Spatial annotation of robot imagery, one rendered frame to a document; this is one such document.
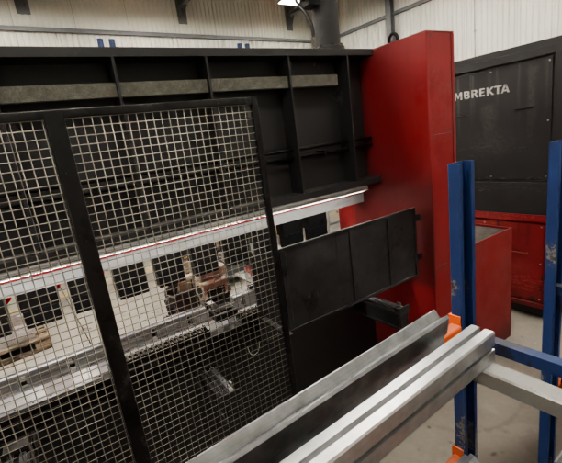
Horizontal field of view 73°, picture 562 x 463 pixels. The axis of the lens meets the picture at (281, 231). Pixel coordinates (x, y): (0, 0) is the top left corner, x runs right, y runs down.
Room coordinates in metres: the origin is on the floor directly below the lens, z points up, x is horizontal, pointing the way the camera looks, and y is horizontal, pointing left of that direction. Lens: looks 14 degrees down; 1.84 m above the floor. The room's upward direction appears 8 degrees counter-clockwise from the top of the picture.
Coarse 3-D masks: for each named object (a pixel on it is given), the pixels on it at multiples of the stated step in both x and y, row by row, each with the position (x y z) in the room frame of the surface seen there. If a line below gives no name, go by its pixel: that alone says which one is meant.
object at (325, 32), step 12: (300, 0) 2.41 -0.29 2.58; (312, 0) 2.39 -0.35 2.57; (324, 0) 2.41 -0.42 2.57; (336, 0) 2.46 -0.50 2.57; (312, 12) 2.47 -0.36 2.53; (324, 12) 2.42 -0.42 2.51; (336, 12) 2.44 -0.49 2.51; (312, 24) 2.25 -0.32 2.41; (324, 24) 2.42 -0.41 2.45; (336, 24) 2.43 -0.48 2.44; (312, 36) 2.25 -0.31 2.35; (324, 36) 2.42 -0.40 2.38; (336, 36) 2.43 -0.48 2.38; (324, 48) 2.40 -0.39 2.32; (336, 48) 2.40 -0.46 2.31
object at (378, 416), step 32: (416, 320) 0.63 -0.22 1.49; (448, 320) 0.64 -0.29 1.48; (384, 352) 0.56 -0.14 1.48; (416, 352) 0.59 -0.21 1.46; (448, 352) 0.57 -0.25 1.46; (480, 352) 0.58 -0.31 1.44; (320, 384) 0.49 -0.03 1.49; (352, 384) 0.49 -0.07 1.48; (384, 384) 0.55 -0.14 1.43; (416, 384) 0.50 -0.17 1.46; (448, 384) 0.53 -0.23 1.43; (288, 416) 0.45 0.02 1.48; (320, 416) 0.46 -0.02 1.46; (352, 416) 0.45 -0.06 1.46; (384, 416) 0.44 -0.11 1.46; (416, 416) 0.47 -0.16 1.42; (224, 448) 0.40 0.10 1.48; (256, 448) 0.40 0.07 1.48; (288, 448) 0.43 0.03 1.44; (320, 448) 0.41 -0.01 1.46; (352, 448) 0.40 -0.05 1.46; (384, 448) 0.43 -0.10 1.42
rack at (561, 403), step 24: (456, 168) 0.75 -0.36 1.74; (456, 192) 0.75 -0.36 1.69; (456, 216) 0.75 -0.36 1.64; (456, 240) 0.75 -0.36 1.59; (456, 264) 0.75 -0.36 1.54; (456, 288) 0.76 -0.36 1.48; (456, 312) 0.76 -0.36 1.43; (528, 360) 0.65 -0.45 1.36; (552, 360) 0.63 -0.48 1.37; (504, 384) 0.56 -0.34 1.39; (528, 384) 0.54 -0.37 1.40; (456, 408) 0.76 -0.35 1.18; (552, 408) 0.50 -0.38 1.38; (456, 432) 0.76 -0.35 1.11; (456, 456) 0.75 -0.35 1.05
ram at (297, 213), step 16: (304, 208) 2.40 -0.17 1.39; (320, 208) 2.47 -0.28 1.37; (336, 208) 2.54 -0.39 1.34; (240, 224) 2.16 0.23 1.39; (256, 224) 2.22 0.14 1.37; (176, 240) 1.97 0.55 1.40; (192, 240) 2.01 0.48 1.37; (208, 240) 2.06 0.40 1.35; (112, 256) 1.80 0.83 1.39; (128, 256) 1.84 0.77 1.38; (144, 256) 1.88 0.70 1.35; (48, 272) 1.66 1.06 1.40; (80, 272) 1.72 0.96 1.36; (16, 288) 1.59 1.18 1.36
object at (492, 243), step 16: (480, 224) 2.84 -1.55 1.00; (480, 240) 2.51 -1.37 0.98; (496, 240) 2.55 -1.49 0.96; (480, 256) 2.45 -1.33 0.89; (496, 256) 2.55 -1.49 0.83; (480, 272) 2.45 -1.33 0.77; (496, 272) 2.55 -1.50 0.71; (480, 288) 2.45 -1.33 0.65; (496, 288) 2.55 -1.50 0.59; (480, 304) 2.44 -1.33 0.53; (496, 304) 2.55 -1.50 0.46; (480, 320) 2.44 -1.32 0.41; (496, 320) 2.55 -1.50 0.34; (496, 336) 2.55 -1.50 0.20
